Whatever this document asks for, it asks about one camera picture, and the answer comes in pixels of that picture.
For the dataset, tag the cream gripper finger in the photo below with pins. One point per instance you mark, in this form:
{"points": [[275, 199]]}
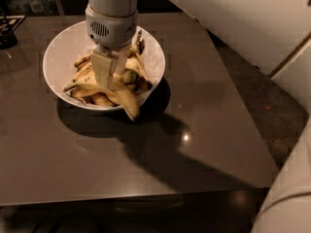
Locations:
{"points": [[104, 66], [122, 56]]}

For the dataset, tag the bunch of yellow bananas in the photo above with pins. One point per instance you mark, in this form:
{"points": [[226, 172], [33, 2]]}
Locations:
{"points": [[135, 76]]}

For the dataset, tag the front left yellow banana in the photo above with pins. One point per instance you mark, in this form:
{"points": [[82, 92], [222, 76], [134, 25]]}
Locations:
{"points": [[80, 92]]}

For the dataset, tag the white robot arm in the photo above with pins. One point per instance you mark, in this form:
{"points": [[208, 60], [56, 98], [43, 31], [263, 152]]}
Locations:
{"points": [[273, 35]]}

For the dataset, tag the white ceramic bowl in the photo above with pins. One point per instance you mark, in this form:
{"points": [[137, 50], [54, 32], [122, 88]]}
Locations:
{"points": [[68, 46]]}

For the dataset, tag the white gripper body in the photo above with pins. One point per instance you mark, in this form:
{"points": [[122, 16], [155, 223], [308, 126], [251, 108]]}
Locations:
{"points": [[113, 30]]}

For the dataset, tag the black object at left edge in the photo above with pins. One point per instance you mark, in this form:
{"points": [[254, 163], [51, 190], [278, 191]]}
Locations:
{"points": [[8, 38]]}

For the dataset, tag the large top yellow banana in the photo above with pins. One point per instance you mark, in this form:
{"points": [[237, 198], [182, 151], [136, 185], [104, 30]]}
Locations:
{"points": [[119, 94]]}

